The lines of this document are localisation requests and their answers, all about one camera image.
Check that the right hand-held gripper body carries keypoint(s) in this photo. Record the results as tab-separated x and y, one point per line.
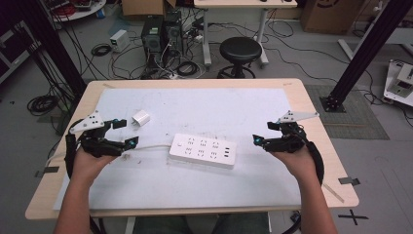
290	141

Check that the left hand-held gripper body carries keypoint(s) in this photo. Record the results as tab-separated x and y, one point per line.
94	143

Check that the person's left hand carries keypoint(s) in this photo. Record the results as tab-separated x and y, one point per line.
86	167

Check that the person's right hand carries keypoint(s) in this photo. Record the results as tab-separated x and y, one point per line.
300	165

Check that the white charger adapter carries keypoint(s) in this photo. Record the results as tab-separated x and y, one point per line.
141	118

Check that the black tape piece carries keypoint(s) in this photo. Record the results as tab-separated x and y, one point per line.
48	170
349	181

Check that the white power strip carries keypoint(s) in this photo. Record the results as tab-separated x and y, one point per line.
203	151

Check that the white table mat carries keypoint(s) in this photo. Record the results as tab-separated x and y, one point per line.
201	110

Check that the clear tape strip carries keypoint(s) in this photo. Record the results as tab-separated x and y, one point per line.
333	193

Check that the grey floor mat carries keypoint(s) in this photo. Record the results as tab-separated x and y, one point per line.
357	120

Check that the white bench power supply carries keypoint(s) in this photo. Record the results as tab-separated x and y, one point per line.
119	40

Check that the white table leg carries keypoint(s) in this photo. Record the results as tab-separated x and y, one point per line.
130	226

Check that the black round stool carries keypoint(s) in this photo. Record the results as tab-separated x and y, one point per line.
240	48

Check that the person's legs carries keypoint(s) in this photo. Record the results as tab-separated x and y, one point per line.
240	224

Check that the black computer tower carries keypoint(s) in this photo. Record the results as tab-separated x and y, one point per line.
152	40
173	32

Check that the black tape cross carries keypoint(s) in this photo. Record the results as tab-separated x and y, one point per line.
353	217

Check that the round white table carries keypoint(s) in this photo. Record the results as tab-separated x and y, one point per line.
81	8

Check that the grey metal rack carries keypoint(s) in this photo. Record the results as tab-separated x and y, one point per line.
13	52

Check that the white device with boards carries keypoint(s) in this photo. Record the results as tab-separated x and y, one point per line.
399	83

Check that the large brown cardboard box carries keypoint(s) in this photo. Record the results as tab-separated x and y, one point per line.
329	14

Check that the white desk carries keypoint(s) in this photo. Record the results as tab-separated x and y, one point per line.
243	4

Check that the black aluminium frame post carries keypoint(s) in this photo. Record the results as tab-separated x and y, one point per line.
52	42
367	55

